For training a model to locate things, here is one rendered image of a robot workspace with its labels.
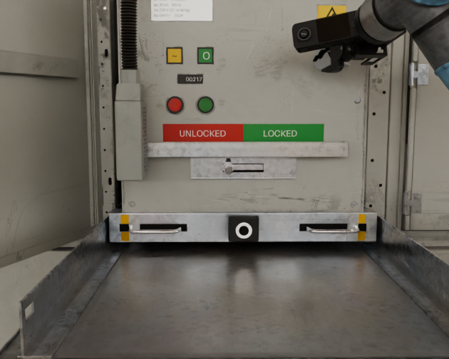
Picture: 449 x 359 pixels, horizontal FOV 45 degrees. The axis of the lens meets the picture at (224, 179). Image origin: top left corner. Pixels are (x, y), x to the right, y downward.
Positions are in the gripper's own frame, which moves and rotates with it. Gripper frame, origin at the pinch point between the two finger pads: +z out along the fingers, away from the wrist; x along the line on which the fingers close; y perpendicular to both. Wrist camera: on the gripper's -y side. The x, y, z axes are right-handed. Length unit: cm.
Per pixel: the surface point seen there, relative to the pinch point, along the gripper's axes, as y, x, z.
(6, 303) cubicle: -63, -44, 50
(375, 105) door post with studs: 23.4, -4.0, 17.5
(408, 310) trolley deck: 0, -45, -22
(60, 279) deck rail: -48, -37, -11
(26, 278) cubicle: -58, -38, 47
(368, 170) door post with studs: 22.1, -18.7, 21.8
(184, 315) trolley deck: -31, -43, -16
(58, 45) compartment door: -48, 11, 24
